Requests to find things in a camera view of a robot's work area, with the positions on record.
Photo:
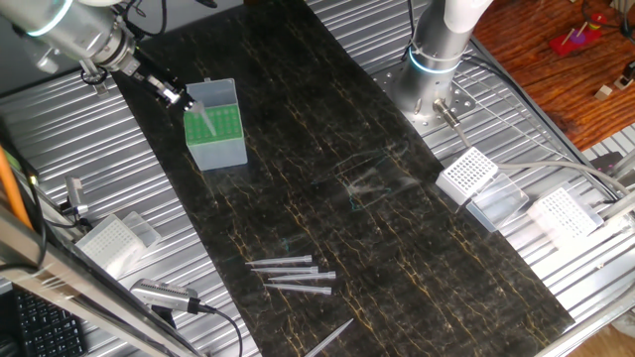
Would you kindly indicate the small silver camera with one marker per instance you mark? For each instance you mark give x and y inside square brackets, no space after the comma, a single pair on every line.
[75,194]

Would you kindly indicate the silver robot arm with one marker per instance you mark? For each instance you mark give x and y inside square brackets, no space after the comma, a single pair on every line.
[431,49]

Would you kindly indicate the aluminium pole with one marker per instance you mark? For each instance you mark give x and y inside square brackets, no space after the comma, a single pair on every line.
[99,85]

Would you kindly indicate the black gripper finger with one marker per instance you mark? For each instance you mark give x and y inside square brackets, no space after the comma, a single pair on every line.
[181,91]
[190,104]

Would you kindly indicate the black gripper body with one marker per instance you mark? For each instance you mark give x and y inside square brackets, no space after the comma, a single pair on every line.
[156,82]

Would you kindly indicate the aluminium frame beam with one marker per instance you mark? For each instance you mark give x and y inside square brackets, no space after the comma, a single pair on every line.
[59,282]

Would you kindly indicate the small wooden block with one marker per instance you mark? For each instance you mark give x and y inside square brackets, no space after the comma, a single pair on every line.
[603,92]

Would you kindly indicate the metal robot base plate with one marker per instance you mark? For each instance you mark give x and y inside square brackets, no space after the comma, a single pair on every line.
[459,101]

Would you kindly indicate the white tip rack clear lid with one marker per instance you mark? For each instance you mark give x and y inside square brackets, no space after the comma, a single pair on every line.
[111,243]

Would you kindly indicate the red stacking toy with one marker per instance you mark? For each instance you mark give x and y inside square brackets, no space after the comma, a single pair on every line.
[575,39]

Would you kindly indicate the silver depth camera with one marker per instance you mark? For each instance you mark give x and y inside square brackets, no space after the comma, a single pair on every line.
[161,294]

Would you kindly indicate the white tip rack right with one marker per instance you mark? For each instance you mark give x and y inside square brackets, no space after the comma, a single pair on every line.
[563,215]

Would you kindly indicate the orange tube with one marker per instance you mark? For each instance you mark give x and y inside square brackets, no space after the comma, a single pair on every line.
[12,191]

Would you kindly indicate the large clear pipette tip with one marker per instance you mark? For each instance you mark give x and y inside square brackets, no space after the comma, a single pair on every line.
[206,120]
[330,337]
[302,288]
[292,270]
[310,276]
[288,259]

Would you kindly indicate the black white handheld device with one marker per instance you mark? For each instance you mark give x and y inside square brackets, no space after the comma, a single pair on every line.
[627,77]

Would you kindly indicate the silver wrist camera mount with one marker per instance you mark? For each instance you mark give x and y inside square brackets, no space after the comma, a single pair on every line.
[47,64]

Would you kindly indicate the brown wooden table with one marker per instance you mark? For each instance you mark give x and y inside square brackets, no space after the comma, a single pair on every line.
[546,94]

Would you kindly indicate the black keyboard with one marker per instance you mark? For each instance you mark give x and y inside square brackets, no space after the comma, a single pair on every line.
[47,327]

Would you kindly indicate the white tip rack left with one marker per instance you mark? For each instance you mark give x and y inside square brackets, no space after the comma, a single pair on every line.
[466,173]

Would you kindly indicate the green pipette tip holder box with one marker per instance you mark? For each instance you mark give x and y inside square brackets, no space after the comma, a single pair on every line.
[218,144]

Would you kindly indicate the beige wooden block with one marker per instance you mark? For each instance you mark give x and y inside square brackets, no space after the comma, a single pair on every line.
[622,5]

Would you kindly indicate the black marble pattern mat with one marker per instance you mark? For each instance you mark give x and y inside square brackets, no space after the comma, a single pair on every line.
[347,198]

